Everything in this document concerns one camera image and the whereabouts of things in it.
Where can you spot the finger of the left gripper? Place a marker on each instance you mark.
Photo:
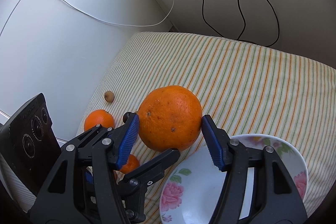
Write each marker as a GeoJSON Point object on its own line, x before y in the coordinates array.
{"type": "Point", "coordinates": [152, 166]}
{"type": "Point", "coordinates": [96, 134]}

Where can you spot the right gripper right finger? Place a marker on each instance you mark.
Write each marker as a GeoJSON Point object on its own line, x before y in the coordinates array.
{"type": "Point", "coordinates": [257, 187]}

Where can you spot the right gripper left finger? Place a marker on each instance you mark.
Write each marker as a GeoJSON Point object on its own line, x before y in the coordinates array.
{"type": "Point", "coordinates": [62, 198]}

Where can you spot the mandarin with stem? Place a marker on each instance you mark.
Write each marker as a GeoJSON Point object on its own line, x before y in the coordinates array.
{"type": "Point", "coordinates": [101, 117]}

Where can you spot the large rough orange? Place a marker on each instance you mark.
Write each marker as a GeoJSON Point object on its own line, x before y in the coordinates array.
{"type": "Point", "coordinates": [170, 117]}

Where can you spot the dark plum left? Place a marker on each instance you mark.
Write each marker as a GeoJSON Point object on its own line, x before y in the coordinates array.
{"type": "Point", "coordinates": [126, 116]}

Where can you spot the small brown kiwi far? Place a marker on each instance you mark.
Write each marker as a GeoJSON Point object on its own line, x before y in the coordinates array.
{"type": "Point", "coordinates": [109, 96]}

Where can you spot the floral white plate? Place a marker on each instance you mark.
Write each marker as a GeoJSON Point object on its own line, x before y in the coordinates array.
{"type": "Point", "coordinates": [193, 189]}

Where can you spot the striped cloth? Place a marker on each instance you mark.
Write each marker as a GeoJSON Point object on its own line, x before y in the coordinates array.
{"type": "Point", "coordinates": [247, 89]}

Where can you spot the white refrigerator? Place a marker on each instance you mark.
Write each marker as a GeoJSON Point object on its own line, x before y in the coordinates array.
{"type": "Point", "coordinates": [62, 48]}

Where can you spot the black camera box left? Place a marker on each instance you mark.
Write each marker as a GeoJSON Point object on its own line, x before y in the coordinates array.
{"type": "Point", "coordinates": [29, 145]}

